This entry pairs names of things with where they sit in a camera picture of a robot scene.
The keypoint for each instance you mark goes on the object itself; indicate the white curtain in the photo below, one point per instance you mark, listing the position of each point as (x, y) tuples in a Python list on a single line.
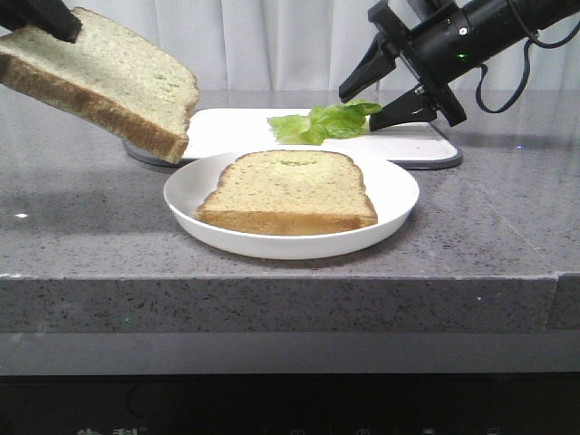
[(297, 45)]

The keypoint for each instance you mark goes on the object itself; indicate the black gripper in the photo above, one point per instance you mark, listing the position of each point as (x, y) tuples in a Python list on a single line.
[(437, 51)]

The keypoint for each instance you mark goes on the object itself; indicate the green lettuce leaf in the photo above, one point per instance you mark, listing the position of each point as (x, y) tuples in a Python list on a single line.
[(337, 121)]

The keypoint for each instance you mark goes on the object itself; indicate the bread slice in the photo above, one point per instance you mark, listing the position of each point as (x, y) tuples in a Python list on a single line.
[(111, 77), (289, 193)]

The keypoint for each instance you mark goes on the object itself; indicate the white round plate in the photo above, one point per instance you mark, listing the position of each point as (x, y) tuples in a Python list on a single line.
[(392, 190)]

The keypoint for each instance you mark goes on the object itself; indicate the white cutting board grey rim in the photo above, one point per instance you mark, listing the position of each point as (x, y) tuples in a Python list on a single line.
[(225, 130)]

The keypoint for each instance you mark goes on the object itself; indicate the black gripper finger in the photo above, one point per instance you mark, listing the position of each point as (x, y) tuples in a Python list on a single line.
[(52, 16)]

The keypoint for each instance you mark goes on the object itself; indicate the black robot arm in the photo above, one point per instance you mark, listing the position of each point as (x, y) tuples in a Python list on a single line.
[(501, 23)]

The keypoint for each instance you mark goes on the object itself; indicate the black appliance front panel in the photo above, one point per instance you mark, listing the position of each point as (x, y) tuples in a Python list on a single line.
[(292, 404)]

